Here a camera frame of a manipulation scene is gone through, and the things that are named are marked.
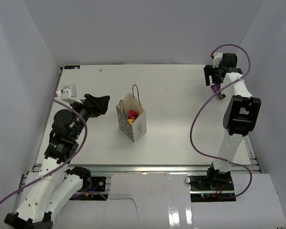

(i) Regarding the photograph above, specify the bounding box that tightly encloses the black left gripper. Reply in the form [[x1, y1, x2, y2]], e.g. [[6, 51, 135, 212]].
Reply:
[[70, 93, 110, 139]]

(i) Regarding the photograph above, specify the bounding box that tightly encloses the purple snack packet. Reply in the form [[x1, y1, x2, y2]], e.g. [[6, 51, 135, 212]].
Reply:
[[211, 84, 226, 100]]

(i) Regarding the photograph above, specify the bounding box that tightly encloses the red snack packet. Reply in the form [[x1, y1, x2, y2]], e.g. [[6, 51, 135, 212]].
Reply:
[[128, 110, 140, 120]]

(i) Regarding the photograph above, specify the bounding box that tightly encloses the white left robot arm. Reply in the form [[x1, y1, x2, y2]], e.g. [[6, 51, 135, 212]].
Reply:
[[4, 94, 110, 229]]

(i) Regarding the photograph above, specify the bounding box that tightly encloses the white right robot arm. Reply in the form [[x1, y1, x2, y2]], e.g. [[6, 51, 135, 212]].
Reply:
[[204, 52, 261, 190]]

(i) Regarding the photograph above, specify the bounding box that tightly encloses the white paper coffee bag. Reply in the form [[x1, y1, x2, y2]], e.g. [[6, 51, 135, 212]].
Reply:
[[116, 84, 147, 142]]

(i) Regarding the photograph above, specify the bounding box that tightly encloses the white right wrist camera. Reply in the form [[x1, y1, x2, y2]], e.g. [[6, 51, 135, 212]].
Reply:
[[211, 51, 223, 68]]

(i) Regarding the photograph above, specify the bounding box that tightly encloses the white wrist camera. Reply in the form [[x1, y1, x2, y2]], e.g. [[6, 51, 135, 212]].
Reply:
[[211, 51, 223, 68], [54, 85, 83, 104]]

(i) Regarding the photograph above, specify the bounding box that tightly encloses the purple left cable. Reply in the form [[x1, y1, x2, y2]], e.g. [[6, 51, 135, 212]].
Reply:
[[0, 93, 89, 215]]

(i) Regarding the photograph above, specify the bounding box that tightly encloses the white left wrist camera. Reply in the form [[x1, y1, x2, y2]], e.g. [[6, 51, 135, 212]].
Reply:
[[54, 85, 83, 104]]

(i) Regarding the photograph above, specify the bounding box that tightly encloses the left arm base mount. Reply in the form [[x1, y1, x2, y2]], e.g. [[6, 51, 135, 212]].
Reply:
[[66, 167, 108, 201]]

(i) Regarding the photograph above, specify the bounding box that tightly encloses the aluminium front rail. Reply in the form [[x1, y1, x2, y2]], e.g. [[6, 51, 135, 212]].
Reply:
[[33, 164, 260, 174]]

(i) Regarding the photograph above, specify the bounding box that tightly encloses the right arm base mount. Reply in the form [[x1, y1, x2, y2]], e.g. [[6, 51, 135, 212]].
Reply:
[[184, 176, 236, 203]]

